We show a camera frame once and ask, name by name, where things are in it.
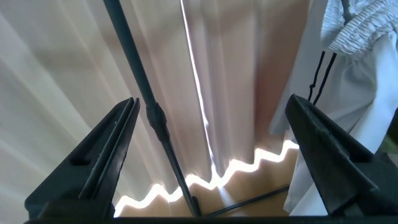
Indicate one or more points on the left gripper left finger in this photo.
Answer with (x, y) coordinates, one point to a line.
(93, 174)

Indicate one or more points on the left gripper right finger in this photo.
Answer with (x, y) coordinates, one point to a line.
(342, 174)

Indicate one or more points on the pale grey shorts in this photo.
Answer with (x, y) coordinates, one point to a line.
(357, 77)

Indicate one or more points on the black clothes rack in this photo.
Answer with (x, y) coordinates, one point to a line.
(155, 115)

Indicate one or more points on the beige curtain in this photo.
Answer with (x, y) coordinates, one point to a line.
(62, 77)

